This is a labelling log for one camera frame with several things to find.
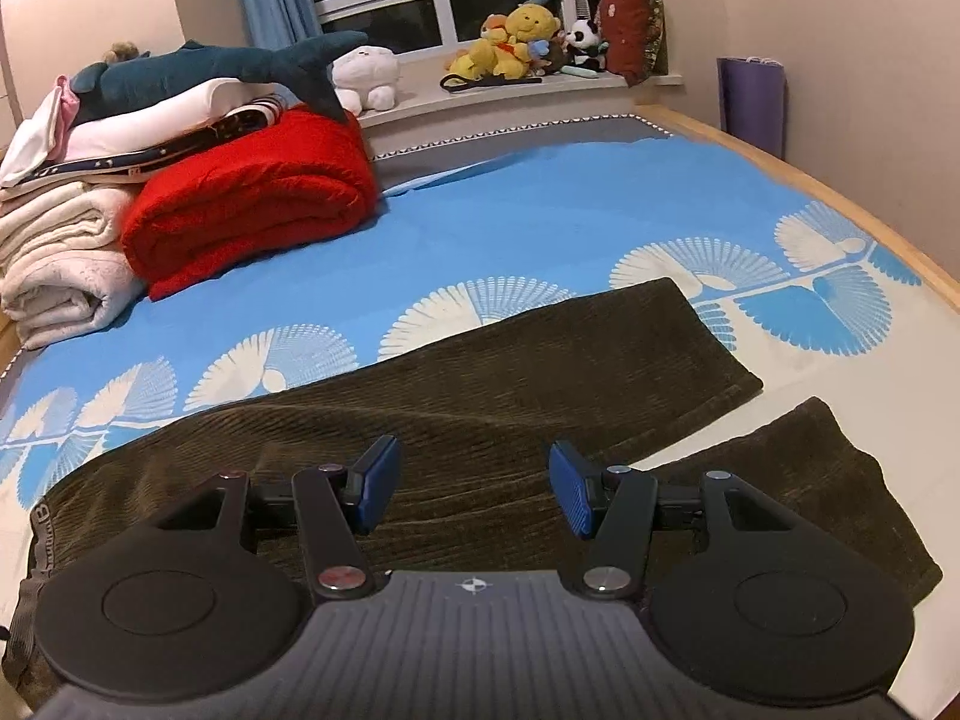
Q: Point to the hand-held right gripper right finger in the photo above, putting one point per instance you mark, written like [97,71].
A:
[570,489]

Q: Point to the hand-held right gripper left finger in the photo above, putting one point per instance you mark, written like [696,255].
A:
[379,481]

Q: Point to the blue white printed bed sheet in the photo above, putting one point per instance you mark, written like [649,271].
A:
[525,225]

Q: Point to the red folded blanket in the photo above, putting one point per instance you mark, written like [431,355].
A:
[247,195]

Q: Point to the grey mattress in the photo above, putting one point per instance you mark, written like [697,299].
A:
[487,136]

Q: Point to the pale fleece folded blanket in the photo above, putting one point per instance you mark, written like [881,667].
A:
[67,292]

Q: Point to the white window sill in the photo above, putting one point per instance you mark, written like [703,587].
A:
[525,97]

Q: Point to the white round plush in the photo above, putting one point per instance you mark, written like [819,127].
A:
[367,71]

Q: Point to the mint small object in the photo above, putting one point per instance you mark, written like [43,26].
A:
[581,72]

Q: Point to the white folded quilt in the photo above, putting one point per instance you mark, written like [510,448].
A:
[165,109]

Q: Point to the panda plush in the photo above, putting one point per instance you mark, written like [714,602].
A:
[583,41]

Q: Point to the blue shark plush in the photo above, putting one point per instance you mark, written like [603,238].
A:
[187,67]

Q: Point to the yellow bear plush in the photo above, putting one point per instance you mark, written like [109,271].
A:
[529,26]

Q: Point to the red floral cushion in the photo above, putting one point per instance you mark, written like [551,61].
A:
[626,22]

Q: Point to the white ribbed object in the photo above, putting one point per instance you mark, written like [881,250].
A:
[579,6]

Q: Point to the white pink folded cloth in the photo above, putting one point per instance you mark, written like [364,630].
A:
[34,139]

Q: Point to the small brown plush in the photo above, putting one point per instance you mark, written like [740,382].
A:
[124,52]

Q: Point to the wooden bed frame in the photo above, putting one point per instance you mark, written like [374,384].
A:
[825,172]

